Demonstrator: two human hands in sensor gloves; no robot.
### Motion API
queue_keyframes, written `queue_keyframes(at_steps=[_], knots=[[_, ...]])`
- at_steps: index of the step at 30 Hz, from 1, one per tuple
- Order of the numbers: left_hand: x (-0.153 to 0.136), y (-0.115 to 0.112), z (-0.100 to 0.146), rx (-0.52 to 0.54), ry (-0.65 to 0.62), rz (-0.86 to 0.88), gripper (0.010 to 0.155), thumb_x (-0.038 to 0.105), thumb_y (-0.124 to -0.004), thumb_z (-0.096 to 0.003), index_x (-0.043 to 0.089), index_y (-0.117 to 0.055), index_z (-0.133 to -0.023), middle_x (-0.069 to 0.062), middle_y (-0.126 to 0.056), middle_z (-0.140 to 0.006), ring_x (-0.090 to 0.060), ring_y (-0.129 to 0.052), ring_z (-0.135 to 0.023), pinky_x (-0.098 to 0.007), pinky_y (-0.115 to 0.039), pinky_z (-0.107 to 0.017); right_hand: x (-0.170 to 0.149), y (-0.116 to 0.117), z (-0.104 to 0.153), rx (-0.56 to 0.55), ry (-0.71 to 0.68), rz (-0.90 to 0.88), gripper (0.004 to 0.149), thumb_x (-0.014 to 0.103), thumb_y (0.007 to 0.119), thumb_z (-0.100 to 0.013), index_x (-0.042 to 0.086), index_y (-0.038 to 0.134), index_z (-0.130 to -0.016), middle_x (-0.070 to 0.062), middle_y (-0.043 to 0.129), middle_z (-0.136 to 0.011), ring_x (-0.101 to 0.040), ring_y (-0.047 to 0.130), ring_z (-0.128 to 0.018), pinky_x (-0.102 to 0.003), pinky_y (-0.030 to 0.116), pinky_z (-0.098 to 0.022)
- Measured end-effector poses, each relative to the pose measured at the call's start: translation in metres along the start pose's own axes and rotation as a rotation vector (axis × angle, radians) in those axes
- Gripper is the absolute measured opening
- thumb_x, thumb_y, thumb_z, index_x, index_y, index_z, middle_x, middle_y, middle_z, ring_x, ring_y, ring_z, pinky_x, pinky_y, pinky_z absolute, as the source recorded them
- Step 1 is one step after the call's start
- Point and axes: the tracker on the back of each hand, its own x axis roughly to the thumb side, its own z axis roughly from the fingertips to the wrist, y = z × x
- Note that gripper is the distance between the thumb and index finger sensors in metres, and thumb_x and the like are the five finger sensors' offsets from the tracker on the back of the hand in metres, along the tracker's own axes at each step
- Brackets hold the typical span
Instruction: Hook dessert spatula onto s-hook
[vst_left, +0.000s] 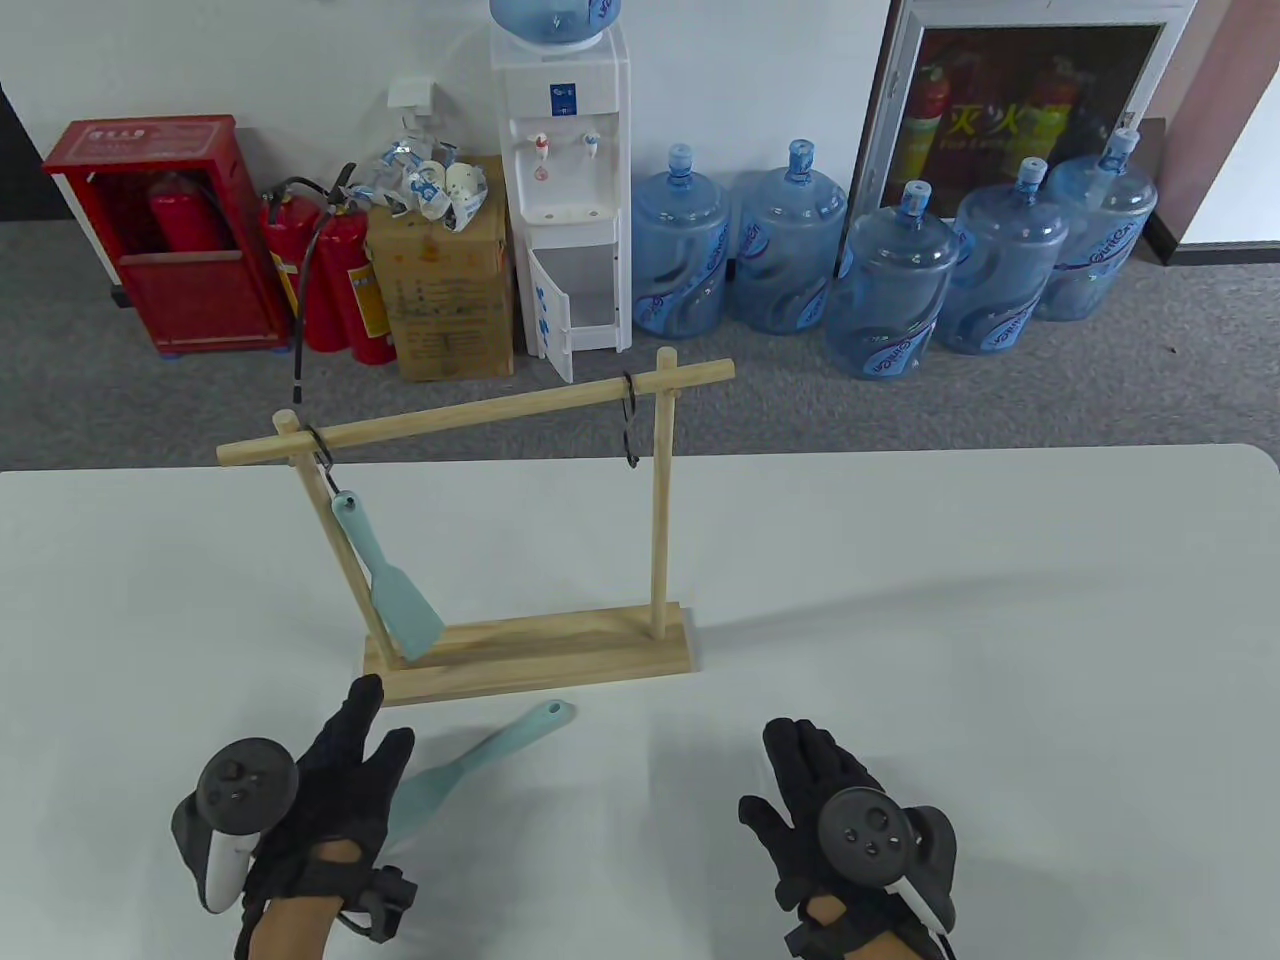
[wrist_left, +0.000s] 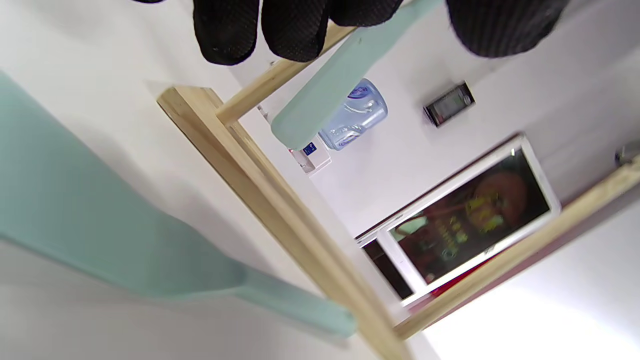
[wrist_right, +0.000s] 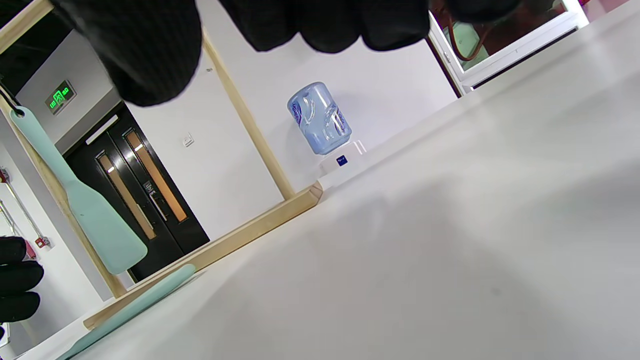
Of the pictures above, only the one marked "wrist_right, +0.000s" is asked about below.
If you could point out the person's left hand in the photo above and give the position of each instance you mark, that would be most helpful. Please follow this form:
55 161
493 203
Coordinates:
17 280

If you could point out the person's right hand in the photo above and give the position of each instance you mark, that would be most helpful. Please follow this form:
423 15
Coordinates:
145 45

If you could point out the red fire alarm button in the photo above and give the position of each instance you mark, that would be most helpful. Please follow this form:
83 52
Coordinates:
42 243

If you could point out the green exit sign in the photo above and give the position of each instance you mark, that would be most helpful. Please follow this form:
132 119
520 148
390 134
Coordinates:
60 97

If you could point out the mint silicone spatula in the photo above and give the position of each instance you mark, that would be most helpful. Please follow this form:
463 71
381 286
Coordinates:
95 215

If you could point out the black double door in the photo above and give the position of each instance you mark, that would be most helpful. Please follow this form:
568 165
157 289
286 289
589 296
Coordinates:
150 200

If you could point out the blue water bottle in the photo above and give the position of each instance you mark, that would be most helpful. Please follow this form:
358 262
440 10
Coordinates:
320 117

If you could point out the white water dispenser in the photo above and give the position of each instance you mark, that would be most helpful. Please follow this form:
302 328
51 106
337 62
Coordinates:
345 160

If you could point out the white wall switch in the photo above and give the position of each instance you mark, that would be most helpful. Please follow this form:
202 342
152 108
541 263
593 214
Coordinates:
188 139

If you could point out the wooden rack frame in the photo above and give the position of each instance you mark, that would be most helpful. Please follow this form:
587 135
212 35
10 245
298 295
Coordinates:
240 235

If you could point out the white window frame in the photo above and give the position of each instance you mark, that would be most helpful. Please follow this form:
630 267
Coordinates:
510 52

